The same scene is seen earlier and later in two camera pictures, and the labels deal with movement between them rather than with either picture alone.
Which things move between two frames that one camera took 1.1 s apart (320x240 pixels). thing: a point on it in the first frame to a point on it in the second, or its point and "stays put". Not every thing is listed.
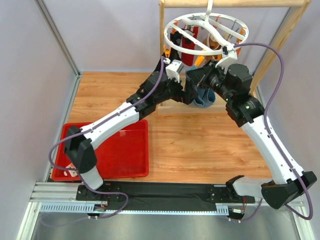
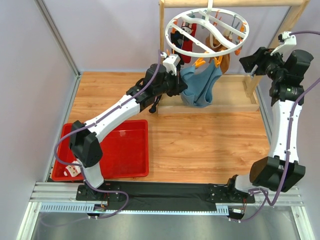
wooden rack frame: (183, 106) stays put
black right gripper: (203, 76) to (251, 61)
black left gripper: (177, 88) to (179, 83)
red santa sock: (70, 173) stays put
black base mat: (135, 196) stays put
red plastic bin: (125, 155) stays put
